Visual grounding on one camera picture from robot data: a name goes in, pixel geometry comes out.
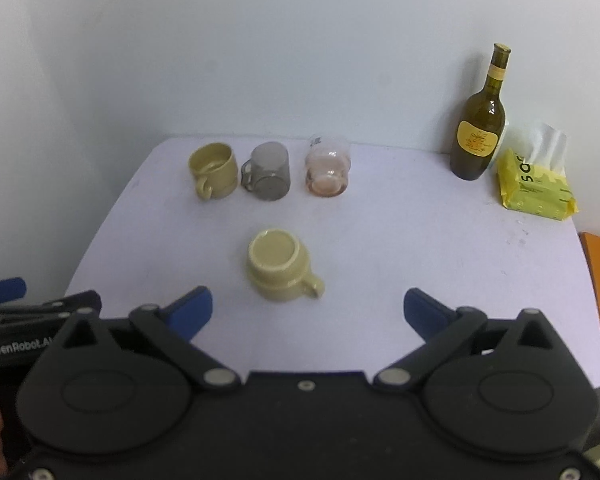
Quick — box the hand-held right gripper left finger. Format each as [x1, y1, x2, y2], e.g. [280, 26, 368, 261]
[55, 286, 242, 392]

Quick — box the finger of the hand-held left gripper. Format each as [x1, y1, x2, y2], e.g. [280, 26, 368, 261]
[0, 277, 27, 307]
[10, 290, 103, 319]

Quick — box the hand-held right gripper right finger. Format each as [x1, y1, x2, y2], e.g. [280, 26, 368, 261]
[373, 287, 568, 391]

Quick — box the yellow ceramic cup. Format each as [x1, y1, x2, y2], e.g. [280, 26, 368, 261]
[246, 228, 326, 304]
[188, 142, 239, 202]

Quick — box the pink glass cup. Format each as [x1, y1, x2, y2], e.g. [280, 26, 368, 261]
[304, 134, 352, 198]

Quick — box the grey glass mug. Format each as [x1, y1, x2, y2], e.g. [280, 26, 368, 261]
[241, 141, 292, 201]

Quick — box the yellow tissue pack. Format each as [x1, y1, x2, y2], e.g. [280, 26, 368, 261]
[495, 121, 579, 222]

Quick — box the olive glass wine bottle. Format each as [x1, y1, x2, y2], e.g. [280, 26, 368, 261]
[449, 43, 512, 181]

